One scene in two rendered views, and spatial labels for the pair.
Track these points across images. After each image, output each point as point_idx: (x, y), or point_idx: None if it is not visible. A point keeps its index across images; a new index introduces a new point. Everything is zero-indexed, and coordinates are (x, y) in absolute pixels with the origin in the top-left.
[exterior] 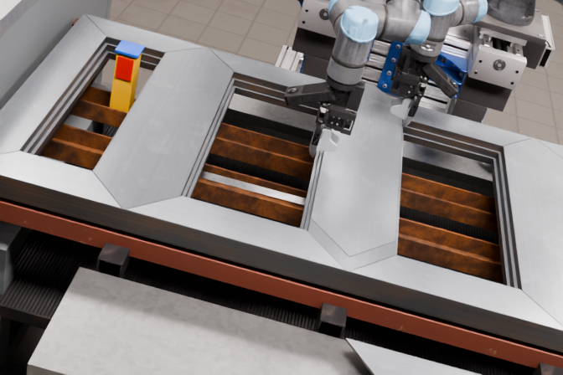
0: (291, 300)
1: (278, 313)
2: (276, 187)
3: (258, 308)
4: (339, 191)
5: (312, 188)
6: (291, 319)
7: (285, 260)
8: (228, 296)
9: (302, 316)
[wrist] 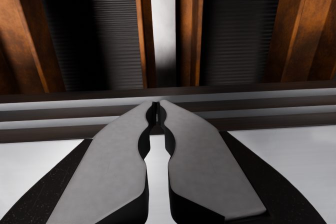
0: (91, 55)
1: (63, 45)
2: (197, 0)
3: (56, 21)
4: (21, 192)
5: (20, 121)
6: (63, 60)
7: None
8: None
9: (75, 71)
